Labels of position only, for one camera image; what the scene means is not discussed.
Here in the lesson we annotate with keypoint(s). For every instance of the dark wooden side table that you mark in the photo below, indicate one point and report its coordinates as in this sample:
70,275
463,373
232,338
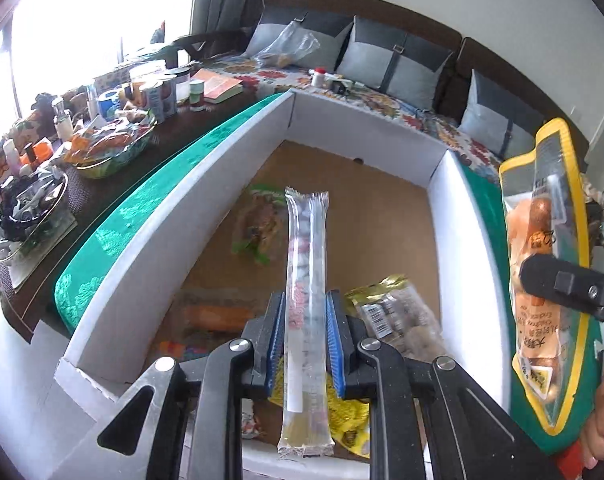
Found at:
91,201

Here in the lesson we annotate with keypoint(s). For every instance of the yellow-edged snack bag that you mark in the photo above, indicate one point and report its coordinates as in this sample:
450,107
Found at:
547,244

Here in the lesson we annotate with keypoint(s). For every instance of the red-capped white bottle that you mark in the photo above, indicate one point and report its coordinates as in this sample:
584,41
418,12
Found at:
318,77

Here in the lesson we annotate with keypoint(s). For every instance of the clear plastic bag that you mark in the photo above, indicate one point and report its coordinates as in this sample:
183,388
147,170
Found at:
292,44

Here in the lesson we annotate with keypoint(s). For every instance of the long clear snack tube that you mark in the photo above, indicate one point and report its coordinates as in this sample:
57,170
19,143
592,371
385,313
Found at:
305,344

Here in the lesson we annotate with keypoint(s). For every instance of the yellow crinkled wrapper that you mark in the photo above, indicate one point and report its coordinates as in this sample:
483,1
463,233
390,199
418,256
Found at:
318,429

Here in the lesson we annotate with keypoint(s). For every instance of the small red white packet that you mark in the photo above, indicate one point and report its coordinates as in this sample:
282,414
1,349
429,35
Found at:
249,425

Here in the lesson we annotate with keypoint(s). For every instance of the gold foil snack packet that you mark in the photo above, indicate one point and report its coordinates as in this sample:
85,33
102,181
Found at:
374,292

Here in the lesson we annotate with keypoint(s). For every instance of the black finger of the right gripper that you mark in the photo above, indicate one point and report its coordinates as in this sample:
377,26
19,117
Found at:
564,283

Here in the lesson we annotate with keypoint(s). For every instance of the orange book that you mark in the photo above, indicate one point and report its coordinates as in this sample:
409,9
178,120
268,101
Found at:
217,88

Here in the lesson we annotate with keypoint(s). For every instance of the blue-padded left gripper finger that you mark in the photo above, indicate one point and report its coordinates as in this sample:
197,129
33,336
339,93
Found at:
143,435

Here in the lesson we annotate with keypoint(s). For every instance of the dark brown sofa backrest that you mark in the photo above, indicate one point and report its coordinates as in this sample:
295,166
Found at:
468,55

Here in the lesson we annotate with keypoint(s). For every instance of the glass bowl with dark items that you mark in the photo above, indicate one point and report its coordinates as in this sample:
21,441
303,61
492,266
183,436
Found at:
31,208

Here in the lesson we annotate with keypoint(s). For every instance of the green snack packet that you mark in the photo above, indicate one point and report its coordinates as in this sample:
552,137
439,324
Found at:
261,224

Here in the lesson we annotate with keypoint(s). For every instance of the grey pillow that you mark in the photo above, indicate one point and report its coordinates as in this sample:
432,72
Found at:
394,62
499,120
331,29

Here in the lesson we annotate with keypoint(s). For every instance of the far left grey pillow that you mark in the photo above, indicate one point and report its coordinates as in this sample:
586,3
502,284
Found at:
331,29

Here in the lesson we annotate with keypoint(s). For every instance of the blue white cup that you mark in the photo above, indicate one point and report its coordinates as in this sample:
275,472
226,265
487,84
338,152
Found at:
108,104

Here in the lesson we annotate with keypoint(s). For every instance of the green-capped small jar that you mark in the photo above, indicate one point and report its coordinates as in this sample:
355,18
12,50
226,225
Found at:
196,95

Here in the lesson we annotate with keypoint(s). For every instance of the floral sofa cover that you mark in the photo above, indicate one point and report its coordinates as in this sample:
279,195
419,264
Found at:
264,81

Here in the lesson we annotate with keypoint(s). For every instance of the clear grey snack bag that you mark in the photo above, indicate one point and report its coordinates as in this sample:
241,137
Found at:
399,317

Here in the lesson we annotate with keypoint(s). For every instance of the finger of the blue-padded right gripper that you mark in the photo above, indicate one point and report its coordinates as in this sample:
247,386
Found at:
427,420

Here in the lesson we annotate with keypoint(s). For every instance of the glass bowl with snacks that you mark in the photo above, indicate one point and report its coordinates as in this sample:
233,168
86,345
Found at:
103,148

